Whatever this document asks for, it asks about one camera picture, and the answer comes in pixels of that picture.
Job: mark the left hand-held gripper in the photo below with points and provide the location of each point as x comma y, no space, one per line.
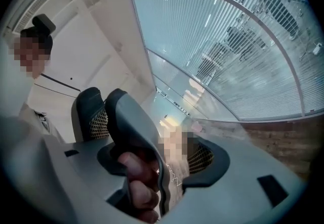
160,162

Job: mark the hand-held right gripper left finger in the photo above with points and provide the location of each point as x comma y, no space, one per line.
107,159

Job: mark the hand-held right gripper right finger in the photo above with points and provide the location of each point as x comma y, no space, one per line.
220,167

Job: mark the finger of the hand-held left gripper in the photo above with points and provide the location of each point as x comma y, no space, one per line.
88,106

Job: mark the person's left hand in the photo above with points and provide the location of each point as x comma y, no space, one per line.
141,192

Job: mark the rectangular black-framed ceiling light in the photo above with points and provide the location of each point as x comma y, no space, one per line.
60,84

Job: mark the frosted glass panel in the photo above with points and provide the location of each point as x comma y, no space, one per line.
177,91

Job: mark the person's light short-sleeved shirt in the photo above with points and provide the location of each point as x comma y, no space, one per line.
33,122

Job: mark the person's head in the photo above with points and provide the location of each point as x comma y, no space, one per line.
30,58

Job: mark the long ceiling air vent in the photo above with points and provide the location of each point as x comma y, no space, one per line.
38,5

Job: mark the black office chair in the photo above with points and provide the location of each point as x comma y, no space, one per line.
273,3
235,41

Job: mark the black head-worn camera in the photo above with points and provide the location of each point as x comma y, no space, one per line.
44,25

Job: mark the glass partition frame post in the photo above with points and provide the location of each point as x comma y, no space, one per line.
291,53

